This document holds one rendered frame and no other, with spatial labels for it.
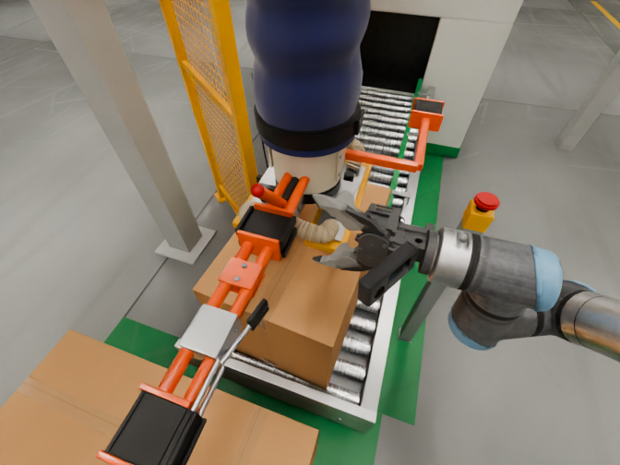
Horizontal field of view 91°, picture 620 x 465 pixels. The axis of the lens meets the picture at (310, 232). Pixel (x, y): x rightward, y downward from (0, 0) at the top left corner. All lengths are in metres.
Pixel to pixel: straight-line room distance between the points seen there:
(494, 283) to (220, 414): 0.93
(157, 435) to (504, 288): 0.49
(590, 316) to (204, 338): 0.56
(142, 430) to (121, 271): 1.90
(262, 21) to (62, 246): 2.34
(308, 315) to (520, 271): 0.48
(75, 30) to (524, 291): 1.50
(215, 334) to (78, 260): 2.10
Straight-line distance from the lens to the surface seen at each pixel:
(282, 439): 1.14
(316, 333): 0.78
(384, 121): 2.35
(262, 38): 0.58
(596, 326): 0.61
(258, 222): 0.60
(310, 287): 0.83
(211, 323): 0.50
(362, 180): 0.89
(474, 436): 1.84
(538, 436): 1.98
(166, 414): 0.47
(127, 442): 0.49
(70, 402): 1.39
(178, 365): 0.50
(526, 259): 0.52
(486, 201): 1.04
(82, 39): 1.51
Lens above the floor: 1.67
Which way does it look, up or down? 50 degrees down
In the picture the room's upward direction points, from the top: straight up
